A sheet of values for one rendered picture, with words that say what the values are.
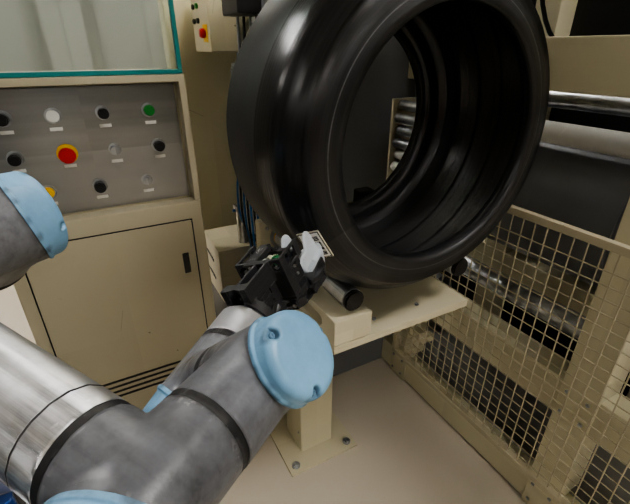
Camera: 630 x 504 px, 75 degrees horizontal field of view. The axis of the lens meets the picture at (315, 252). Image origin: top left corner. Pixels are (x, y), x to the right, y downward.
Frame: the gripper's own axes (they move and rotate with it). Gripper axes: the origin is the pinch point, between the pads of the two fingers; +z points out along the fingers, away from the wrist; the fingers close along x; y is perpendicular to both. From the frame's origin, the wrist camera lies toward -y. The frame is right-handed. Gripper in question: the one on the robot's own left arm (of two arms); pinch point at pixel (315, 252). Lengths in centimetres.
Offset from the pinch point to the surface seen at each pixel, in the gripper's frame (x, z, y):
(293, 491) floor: 52, 10, -95
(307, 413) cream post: 48, 29, -78
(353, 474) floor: 37, 23, -102
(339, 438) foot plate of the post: 45, 35, -100
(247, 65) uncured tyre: 5.4, 12.1, 28.6
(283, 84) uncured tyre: -4.0, 3.3, 24.4
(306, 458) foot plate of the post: 53, 23, -95
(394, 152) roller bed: 6, 76, -10
